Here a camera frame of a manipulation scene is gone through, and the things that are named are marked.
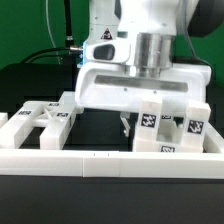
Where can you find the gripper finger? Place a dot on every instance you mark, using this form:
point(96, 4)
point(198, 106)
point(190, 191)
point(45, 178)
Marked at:
point(124, 116)

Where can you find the white part at left edge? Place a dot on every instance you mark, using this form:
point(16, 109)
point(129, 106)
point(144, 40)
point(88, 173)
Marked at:
point(3, 119)

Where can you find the white marker sheet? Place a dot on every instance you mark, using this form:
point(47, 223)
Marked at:
point(67, 97)

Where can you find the white chair seat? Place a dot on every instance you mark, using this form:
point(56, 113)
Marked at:
point(168, 139)

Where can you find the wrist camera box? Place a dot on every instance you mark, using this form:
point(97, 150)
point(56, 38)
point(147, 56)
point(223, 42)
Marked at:
point(116, 51)

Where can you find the white U-shaped fence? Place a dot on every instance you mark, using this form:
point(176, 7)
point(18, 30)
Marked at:
point(208, 165)

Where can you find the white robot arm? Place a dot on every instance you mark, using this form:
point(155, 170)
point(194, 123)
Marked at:
point(151, 26)

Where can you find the white chair back frame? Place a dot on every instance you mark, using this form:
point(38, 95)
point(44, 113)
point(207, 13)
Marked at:
point(56, 119)

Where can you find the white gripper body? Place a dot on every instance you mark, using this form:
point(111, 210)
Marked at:
point(112, 87)

